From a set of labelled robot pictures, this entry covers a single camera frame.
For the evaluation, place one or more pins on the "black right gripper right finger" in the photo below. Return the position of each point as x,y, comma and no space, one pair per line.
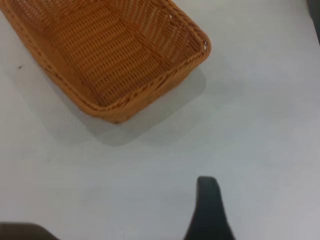
208,212

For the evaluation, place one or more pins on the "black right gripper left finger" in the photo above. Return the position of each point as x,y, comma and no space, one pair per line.
22,232

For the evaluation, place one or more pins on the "orange woven wicker basket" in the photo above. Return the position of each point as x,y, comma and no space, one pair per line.
105,55

